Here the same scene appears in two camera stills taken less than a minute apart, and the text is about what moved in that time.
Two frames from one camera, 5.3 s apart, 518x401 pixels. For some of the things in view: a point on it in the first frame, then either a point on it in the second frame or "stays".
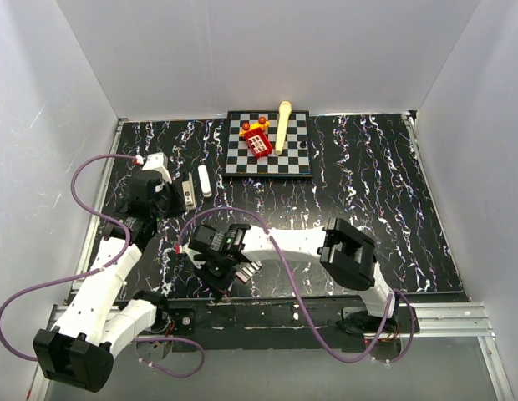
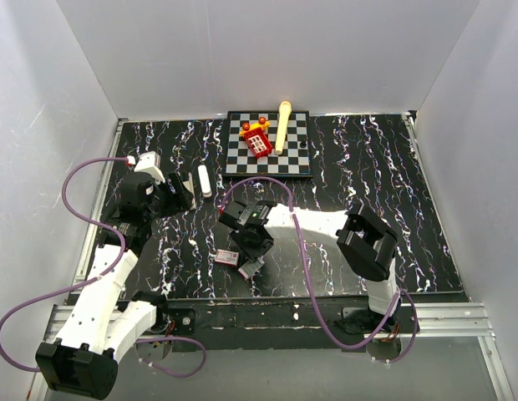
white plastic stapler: [205, 180] stays
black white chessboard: [295, 159] stays
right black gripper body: [220, 276] → [251, 248]
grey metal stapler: [189, 193] stays
